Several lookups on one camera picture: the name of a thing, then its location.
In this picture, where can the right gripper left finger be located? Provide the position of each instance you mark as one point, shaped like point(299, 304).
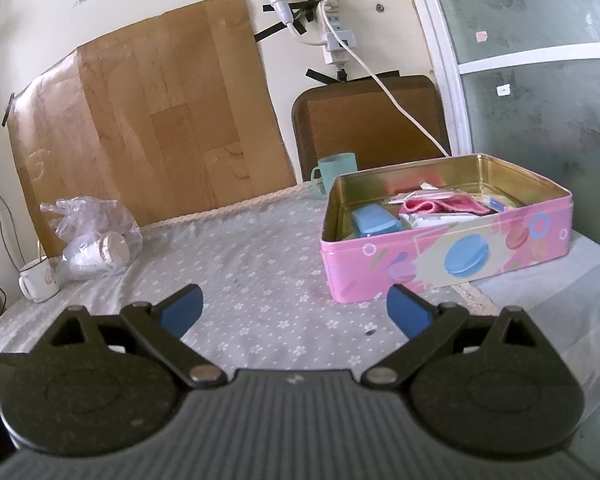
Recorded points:
point(159, 329)

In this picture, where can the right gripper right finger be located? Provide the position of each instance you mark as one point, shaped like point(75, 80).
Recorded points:
point(430, 332)

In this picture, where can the white tissue pack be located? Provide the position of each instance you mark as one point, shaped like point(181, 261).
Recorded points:
point(423, 221)

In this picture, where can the blue soft pack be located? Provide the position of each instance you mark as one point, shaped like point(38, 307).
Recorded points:
point(373, 220)

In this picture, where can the pink towel cloth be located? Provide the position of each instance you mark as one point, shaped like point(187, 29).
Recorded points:
point(456, 204)

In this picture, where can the pink cookie tin box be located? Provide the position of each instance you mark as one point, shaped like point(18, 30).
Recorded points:
point(364, 268)

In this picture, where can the grey floral tablecloth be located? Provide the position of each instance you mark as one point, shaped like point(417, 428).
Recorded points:
point(267, 303)

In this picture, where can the clear plastic bag with cups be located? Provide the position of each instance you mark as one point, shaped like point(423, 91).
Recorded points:
point(102, 237)

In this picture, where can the white floral mug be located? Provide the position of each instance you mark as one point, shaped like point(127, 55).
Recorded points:
point(37, 280)

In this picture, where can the teal plastic mug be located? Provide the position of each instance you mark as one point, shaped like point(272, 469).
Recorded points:
point(329, 168)

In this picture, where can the large cardboard sheet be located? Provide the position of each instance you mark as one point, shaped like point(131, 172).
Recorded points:
point(169, 116)

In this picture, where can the white power strip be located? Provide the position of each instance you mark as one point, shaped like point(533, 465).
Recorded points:
point(334, 36)

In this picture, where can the frosted glass window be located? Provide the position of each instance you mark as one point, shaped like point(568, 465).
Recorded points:
point(521, 80)

